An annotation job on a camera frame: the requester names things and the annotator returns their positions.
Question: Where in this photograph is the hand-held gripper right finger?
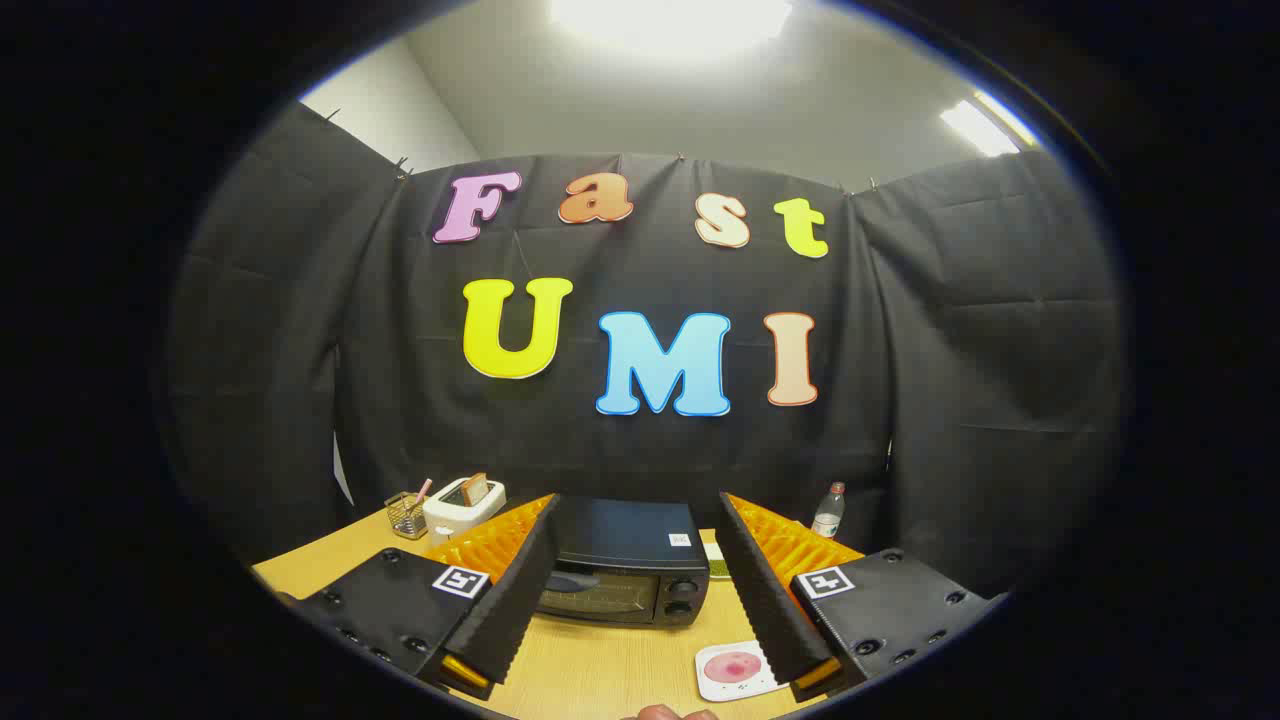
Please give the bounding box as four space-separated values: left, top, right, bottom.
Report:
714 490 1007 701

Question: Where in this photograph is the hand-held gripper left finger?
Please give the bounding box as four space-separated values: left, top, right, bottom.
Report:
275 492 564 701

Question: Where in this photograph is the pink round food slice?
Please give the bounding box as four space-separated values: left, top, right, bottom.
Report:
703 650 763 684

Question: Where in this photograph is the white square plate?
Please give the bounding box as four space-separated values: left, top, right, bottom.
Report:
695 640 791 703

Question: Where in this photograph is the black toaster oven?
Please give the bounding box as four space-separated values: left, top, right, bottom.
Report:
535 495 712 629

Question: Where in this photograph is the white pop-up toaster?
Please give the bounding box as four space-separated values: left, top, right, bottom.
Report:
422 477 507 547

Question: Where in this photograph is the clear plastic water bottle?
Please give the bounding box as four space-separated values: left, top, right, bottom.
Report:
811 482 847 541

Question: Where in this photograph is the long ceiling light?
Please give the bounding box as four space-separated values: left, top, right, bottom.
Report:
938 90 1041 159

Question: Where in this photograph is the large ceiling light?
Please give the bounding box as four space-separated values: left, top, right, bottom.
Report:
548 0 796 53

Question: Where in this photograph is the wire mesh holder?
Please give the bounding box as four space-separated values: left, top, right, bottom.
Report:
385 490 429 541

